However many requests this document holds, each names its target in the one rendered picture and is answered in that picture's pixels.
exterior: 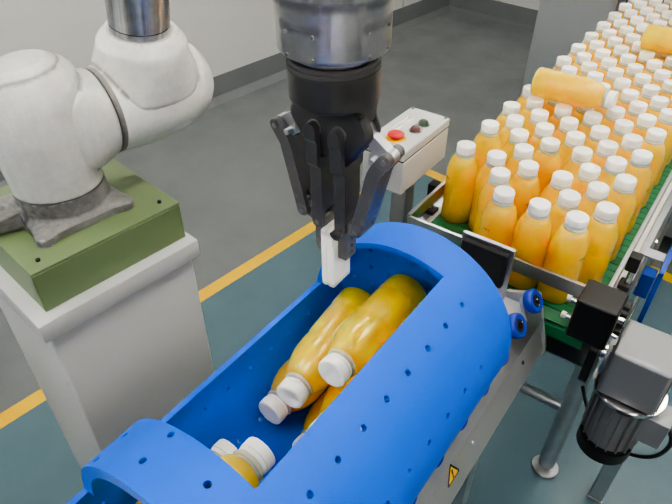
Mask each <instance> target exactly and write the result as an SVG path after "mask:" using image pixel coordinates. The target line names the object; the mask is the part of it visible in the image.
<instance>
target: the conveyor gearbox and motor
mask: <svg viewBox="0 0 672 504"><path fill-rule="evenodd" d="M598 359H599V360H602V363H601V365H600V366H599V367H598V368H597V369H596V371H595V372H594V375H593V379H592V384H593V388H594V391H593V393H592V395H591V398H590V400H589V402H588V401H587V397H586V392H585V386H581V391H582V396H583V400H584V404H585V408H586V409H585V411H584V414H583V416H582V418H583V419H582V421H581V423H580V425H579V428H578V430H577V433H576V439H577V443H578V445H579V447H580V448H581V450H582V451H583V452H584V453H585V454H586V455H587V456H588V457H589V458H591V459H592V460H594V461H596V462H598V463H601V464H604V465H618V464H621V463H623V462H624V461H625V460H626V459H627V458H628V456H632V457H635V458H641V459H653V458H658V457H660V456H662V455H664V454H665V453H667V452H668V451H669V450H670V449H671V447H672V430H671V426H672V407H671V406H669V405H667V402H668V396H667V394H668V392H669V390H670V388H671V387H672V336H671V335H669V334H666V333H664V332H661V331H659V330H656V329H654V328H651V327H649V326H646V325H644V324H642V323H639V322H637V321H634V320H631V319H630V320H628V321H627V322H626V325H625V326H623V327H622V330H621V332H620V334H619V336H617V338H616V340H615V339H612V341H611V343H610V342H608V344H607V346H606V348H605V350H603V351H602V350H601V352H600V354H599V356H598ZM667 434H668V436H669V441H668V444H667V446H666V447H665V448H664V449H663V450H661V451H660V452H658V453H655V454H651V455H642V454H636V453H632V452H631V451H632V450H633V448H634V446H635V445H636V444H637V442H638V441H640V442H642V443H644V444H646V445H648V446H650V447H652V448H654V449H656V450H657V449H659V447H660V445H661V444H662V442H663V441H664V439H665V437H666V436H667Z"/></svg>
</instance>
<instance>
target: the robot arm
mask: <svg viewBox="0 0 672 504"><path fill-rule="evenodd" d="M393 1H394V0H273V11H274V24H275V38H276V45H277V48H278V50H279V51H280V52H281V53H282V54H283V55H284V56H286V57H287V58H286V66H287V82H288V95H289V98H290V100H291V102H292V104H291V107H290V109H288V110H286V111H284V112H283V113H281V114H279V115H277V116H276V117H274V118H272V119H271V120H270V125H271V128H272V129H273V131H274V133H275V135H276V137H277V139H278V141H279V143H280V145H281V149H282V153H283V157H284V161H285V164H286V168H287V172H288V176H289V179H290V183H291V187H292V191H293V194H294V198H295V202H296V206H297V209H298V212H299V213H300V214H301V215H306V214H308V215H309V216H310V217H311V218H312V221H313V223H314V225H315V226H316V244H317V247H318V249H320V250H321V251H322V282H323V283H324V284H326V285H329V286H330V287H332V288H334V287H335V286H336V285H337V284H339V283H340V282H341V281H342V280H343V279H344V278H345V277H346V276H347V275H348V274H349V273H350V257H351V256H352V255H353V254H354V253H355V251H356V238H360V237H361V236H362V235H363V234H364V233H365V232H366V231H368V230H369V229H370V228H371V227H372V226H373V225H374V224H375V222H376V219H377V216H378V213H379V210H380V206H381V203H382V200H383V197H384V194H385V191H386V188H387V185H388V182H389V179H390V176H391V173H392V170H393V167H394V166H395V165H396V164H397V163H398V162H399V160H400V159H401V158H402V157H403V156H404V155H405V149H404V147H403V146H402V145H400V144H395V145H394V146H392V145H391V144H390V143H389V142H388V141H387V140H386V139H385V138H384V137H383V136H382V135H381V134H380V132H381V124H380V121H379V118H378V115H377V105H378V101H379V97H380V84H381V59H382V58H381V56H382V55H383V54H385V53H386V52H387V51H388V49H389V48H390V45H391V40H392V20H393ZM105 6H106V13H107V21H106V22H105V23H104V24H103V25H102V27H101V28H100V29H99V31H98V32H97V34H96V37H95V46H94V50H93V54H92V58H91V63H92V65H89V66H86V67H83V68H75V66H74V65H73V63H72V62H71V61H69V60H68V59H66V58H64V57H62V56H60V55H58V54H56V53H53V52H48V51H44V50H39V49H26V50H19V51H15V52H11V53H8V54H6V55H3V56H1V57H0V170H1V172H2V174H3V176H4V178H5V180H6V181H7V183H8V185H9V187H10V190H11V192H12V194H9V195H6V196H3V197H1V198H0V211H1V212H0V234H2V233H6V232H10V231H14V230H18V229H22V228H24V229H25V230H26V231H27V232H28V233H29V234H30V235H31V236H32V237H33V238H34V241H35V244H36V246H37V247H39V248H48V247H51V246H53V245H55V244H56V243H57V242H59V241H60V240H62V239H63V238H65V237H67V236H69V235H71V234H74V233H76V232H78V231H80V230H82V229H84V228H87V227H89V226H91V225H93V224H95V223H97V222H100V221H102V220H104V219H106V218H108V217H111V216H113V215H115V214H118V213H121V212H125V211H129V210H131V209H132V208H134V206H135V204H134V200H133V198H132V197H131V196H129V195H127V194H124V193H121V192H120V191H118V190H117V189H116V188H114V187H113V186H112V185H110V184H109V183H108V182H107V179H106V177H105V174H104V172H103V168H102V167H103V166H104V165H106V164H107V163H108V162H109V161H110V160H111V159H113V158H114V157H115V156H116V155H117V154H118V153H120V152H123V151H126V150H129V149H133V148H137V147H140V146H143V145H146V144H149V143H152V142H154V141H157V140H159V139H162V138H164V137H166V136H169V135H171V134H173V133H175V132H177V131H179V130H181V129H183V128H185V127H187V126H188V125H190V124H191V123H192V122H194V121H195V120H196V119H197V118H199V117H200V116H201V114H202V113H203V112H204V111H205V110H206V109H207V108H208V106H209V105H210V103H211V100H212V97H213V91H214V80H213V75H212V72H211V69H210V67H209V65H208V63H207V61H206V59H205V57H204V56H203V55H202V54H201V52H200V51H199V50H197V49H196V48H195V47H194V46H193V45H191V44H190V43H188V42H187V38H186V36H185V34H184V33H183V32H182V31H181V30H180V28H179V27H178V26H177V25H176V24H174V23H173V22H172V21H171V20H170V7H169V0H105ZM369 146H370V148H371V153H370V159H369V160H368V163H369V165H371V166H370V168H369V169H368V171H367V173H366V176H365V179H364V183H363V186H362V190H361V193H360V165H361V163H362V161H363V152H364V151H365V150H366V149H367V148H368V147H369ZM307 195H309V197H308V198H307Z"/></svg>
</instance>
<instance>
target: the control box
mask: <svg viewBox="0 0 672 504"><path fill-rule="evenodd" d="M410 117H412V118H410ZM409 118H410V119H409ZM407 119H408V120H407ZM421 119H427V120H428V122H429V124H428V125H427V126H420V125H419V124H418V122H419V120H421ZM405 120H406V121H405ZM449 120H450V119H449V118H447V117H443V116H440V115H437V114H433V113H430V112H427V111H423V110H420V109H417V108H413V107H411V108H410V109H408V110H407V111H405V112H404V113H402V114H401V115H400V116H398V117H397V118H395V119H394V120H392V121H391V122H390V123H388V124H387V125H385V126H384V127H382V128H381V132H380V134H381V135H382V136H383V137H384V138H385V139H386V140H387V141H388V142H389V143H390V144H391V145H392V146H394V145H395V144H400V145H402V146H403V147H404V149H405V155H404V156H403V157H402V158H401V159H400V160H399V162H398V163H397V164H396V165H395V166H394V167H393V170H392V173H391V176H390V179H389V182H388V185H387V188H386V190H389V191H392V192H394V193H397V194H399V195H401V194H402V193H403V192H404V191H406V190H407V189H408V188H409V187H410V186H411V185H413V184H414V183H415V182H416V181H417V180H418V179H419V178H421V177H422V176H423V175H424V174H425V173H426V172H428V171H429V170H430V169H431V168H432V167H433V166H435V165H436V164H437V163H438V162H439V161H440V160H441V159H443V158H444V156H445V150H446V142H447V135H448V126H449ZM404 121H405V122H404ZM403 123H404V125H403ZM399 124H400V126H399V127H398V126H397V125H399ZM412 125H418V126H420V129H421V130H420V131H419V132H412V131H411V130H410V128H411V126H412ZM394 127H395V128H394ZM396 127H397V128H396ZM395 129H397V130H401V131H403V132H404V133H405V136H404V137H403V138H401V139H399V140H393V139H392V138H390V137H389V136H388V132H389V131H390V130H395ZM370 153H371V148H370V146H369V147H368V148H367V149H366V150H365V151H364V152H363V177H362V179H363V181H364V179H365V176H366V173H367V171H368V169H369V168H370V166H371V165H369V163H368V160H369V159H370Z"/></svg>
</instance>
